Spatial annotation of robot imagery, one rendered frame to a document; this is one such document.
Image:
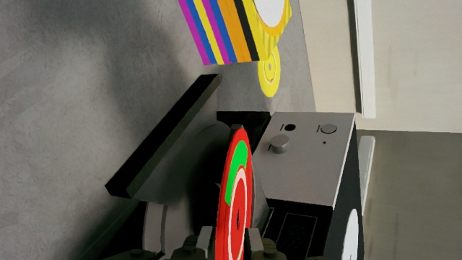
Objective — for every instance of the black rectangular box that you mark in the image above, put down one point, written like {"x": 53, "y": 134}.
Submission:
{"x": 130, "y": 235}

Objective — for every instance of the red cd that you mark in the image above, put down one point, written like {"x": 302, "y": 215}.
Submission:
{"x": 235, "y": 194}

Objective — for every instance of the white disc with centre hole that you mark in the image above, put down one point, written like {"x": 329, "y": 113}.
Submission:
{"x": 270, "y": 11}
{"x": 351, "y": 238}

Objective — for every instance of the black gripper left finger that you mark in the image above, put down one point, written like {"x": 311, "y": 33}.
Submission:
{"x": 195, "y": 247}

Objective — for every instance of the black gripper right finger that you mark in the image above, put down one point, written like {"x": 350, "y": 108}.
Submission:
{"x": 254, "y": 244}

